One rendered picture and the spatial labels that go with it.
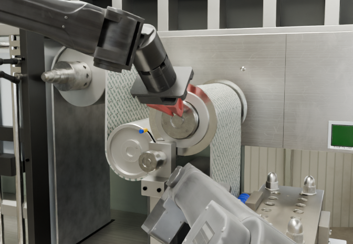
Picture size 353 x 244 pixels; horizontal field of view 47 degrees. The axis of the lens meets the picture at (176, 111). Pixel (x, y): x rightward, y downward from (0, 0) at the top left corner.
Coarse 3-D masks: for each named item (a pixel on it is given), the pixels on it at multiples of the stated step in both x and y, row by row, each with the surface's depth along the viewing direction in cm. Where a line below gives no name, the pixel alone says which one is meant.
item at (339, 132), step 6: (336, 126) 101; (342, 126) 100; (348, 126) 100; (336, 132) 101; (342, 132) 100; (348, 132) 100; (336, 138) 101; (342, 138) 101; (348, 138) 100; (336, 144) 101; (342, 144) 101; (348, 144) 100
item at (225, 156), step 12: (240, 132) 101; (216, 144) 83; (228, 144) 91; (240, 144) 102; (216, 156) 83; (228, 156) 91; (240, 156) 102; (216, 168) 83; (228, 168) 92; (216, 180) 84; (228, 180) 92
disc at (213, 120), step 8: (192, 88) 80; (200, 88) 79; (200, 96) 80; (208, 96) 79; (208, 104) 79; (152, 112) 84; (208, 112) 79; (216, 112) 79; (152, 120) 84; (216, 120) 79; (152, 128) 84; (208, 128) 80; (216, 128) 79; (160, 136) 84; (208, 136) 80; (200, 144) 81; (208, 144) 80; (176, 152) 83; (184, 152) 82; (192, 152) 81
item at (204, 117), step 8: (192, 96) 80; (192, 104) 80; (200, 104) 79; (160, 112) 83; (200, 112) 79; (160, 120) 83; (200, 120) 80; (208, 120) 79; (160, 128) 83; (200, 128) 80; (168, 136) 83; (192, 136) 81; (200, 136) 80; (176, 144) 82; (184, 144) 81; (192, 144) 81
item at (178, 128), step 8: (184, 104) 79; (184, 112) 79; (192, 112) 78; (168, 120) 80; (176, 120) 80; (184, 120) 80; (192, 120) 78; (168, 128) 81; (176, 128) 80; (184, 128) 79; (192, 128) 79; (176, 136) 80; (184, 136) 79
